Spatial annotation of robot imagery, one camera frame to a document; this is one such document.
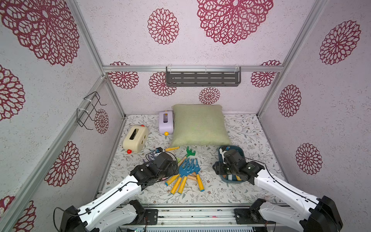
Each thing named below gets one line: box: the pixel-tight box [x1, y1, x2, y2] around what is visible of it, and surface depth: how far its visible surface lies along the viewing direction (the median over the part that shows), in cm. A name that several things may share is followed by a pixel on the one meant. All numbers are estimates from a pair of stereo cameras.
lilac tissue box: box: [158, 110, 174, 137], surface depth 105 cm
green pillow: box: [170, 103, 232, 148], surface depth 99 cm
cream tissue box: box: [122, 124, 149, 155], surface depth 96 cm
